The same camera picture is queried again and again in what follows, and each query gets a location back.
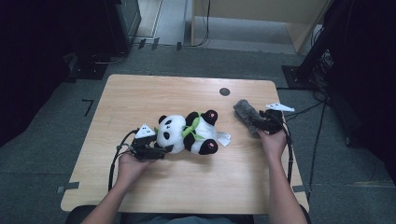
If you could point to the person's right hand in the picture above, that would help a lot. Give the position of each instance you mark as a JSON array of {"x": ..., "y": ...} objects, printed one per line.
[{"x": 275, "y": 144}]

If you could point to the dark tape piece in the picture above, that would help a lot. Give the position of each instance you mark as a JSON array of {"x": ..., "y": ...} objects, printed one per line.
[
  {"x": 142, "y": 43},
  {"x": 179, "y": 46},
  {"x": 155, "y": 43}
]

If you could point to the light wooden furniture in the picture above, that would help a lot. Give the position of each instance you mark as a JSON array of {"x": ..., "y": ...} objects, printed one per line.
[{"x": 249, "y": 7}]

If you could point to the black cabinet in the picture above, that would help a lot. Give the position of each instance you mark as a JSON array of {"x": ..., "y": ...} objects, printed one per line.
[{"x": 124, "y": 25}]

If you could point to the panda plush toy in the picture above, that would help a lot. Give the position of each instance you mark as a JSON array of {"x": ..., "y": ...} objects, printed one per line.
[{"x": 174, "y": 133}]

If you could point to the grey fluffy cloth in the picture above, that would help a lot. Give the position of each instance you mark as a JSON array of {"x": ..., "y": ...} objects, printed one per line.
[{"x": 246, "y": 113}]

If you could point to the black metal stand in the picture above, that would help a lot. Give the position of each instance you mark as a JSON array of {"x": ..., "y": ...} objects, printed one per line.
[{"x": 317, "y": 49}]

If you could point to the black floor plate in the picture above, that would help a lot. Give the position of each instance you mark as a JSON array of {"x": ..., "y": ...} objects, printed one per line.
[{"x": 87, "y": 71}]

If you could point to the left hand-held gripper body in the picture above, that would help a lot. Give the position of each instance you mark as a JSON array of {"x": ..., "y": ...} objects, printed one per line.
[{"x": 141, "y": 145}]

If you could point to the dark curtain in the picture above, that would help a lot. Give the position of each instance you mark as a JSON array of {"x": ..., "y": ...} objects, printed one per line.
[
  {"x": 37, "y": 62},
  {"x": 367, "y": 77}
]

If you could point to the dark round table grommet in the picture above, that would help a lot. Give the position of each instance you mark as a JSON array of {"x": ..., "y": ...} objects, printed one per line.
[{"x": 224, "y": 91}]

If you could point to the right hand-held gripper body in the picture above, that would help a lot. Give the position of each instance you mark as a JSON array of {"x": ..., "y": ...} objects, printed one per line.
[{"x": 274, "y": 123}]

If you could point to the person's left hand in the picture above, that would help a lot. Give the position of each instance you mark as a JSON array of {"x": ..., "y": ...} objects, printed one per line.
[{"x": 129, "y": 169}]

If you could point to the grey tape strip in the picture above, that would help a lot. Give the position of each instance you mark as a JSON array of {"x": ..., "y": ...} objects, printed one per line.
[
  {"x": 68, "y": 186},
  {"x": 301, "y": 188}
]

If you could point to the black stand base plate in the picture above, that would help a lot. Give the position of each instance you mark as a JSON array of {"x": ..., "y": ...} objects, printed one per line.
[{"x": 292, "y": 79}]

